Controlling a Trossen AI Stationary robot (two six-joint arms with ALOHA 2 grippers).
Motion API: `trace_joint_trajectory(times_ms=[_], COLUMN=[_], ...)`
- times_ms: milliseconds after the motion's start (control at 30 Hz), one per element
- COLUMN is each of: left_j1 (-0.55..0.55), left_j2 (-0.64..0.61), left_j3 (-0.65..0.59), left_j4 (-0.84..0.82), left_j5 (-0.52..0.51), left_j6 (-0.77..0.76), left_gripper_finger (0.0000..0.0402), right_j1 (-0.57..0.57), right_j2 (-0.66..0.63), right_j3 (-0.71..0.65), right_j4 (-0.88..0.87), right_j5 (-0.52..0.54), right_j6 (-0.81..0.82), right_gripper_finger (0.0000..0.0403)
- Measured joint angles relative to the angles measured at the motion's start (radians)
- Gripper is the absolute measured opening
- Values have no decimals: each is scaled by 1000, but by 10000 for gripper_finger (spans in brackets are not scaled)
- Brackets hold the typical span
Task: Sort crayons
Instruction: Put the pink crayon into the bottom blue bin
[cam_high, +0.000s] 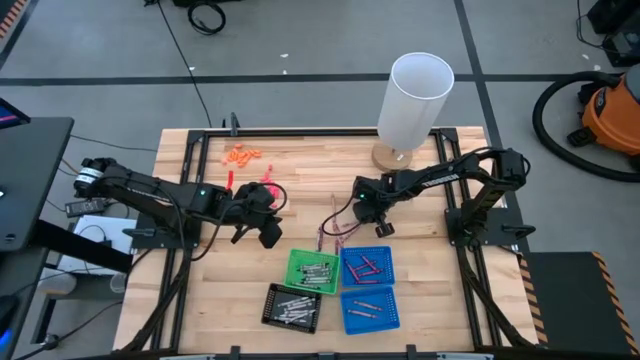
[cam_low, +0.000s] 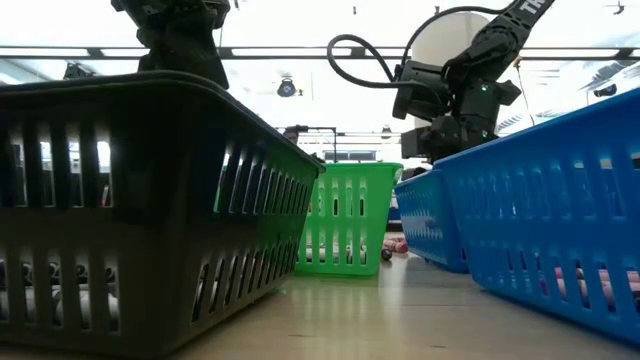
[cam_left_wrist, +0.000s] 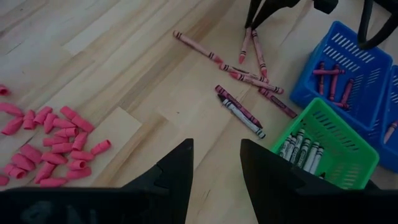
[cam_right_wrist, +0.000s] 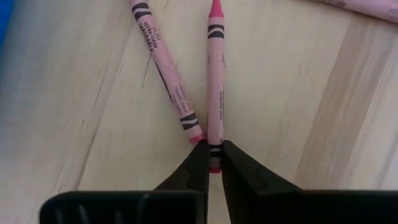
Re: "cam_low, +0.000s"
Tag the black plastic basket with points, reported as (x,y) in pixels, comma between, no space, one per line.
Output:
(150,200)

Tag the small black ceiling fixture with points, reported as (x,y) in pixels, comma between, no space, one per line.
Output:
(385,131)

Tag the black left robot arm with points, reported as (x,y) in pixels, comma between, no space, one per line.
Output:
(170,7)

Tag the green plastic basket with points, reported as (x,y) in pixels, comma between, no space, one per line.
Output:
(350,172)

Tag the pink crayon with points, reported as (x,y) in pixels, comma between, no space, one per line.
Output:
(607,276)
(607,292)
(397,245)

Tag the black metal stand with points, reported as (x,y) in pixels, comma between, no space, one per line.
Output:
(320,128)

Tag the white shade table lamp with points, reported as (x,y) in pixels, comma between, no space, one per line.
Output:
(445,40)

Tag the person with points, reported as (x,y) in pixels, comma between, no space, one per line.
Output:
(291,134)

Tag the blue plastic basket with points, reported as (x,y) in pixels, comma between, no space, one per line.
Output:
(425,220)
(550,150)

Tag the grey crayon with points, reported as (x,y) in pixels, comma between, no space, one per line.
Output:
(65,305)
(330,252)
(55,274)

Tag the black dome ceiling fixture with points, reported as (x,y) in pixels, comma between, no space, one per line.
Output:
(286,87)

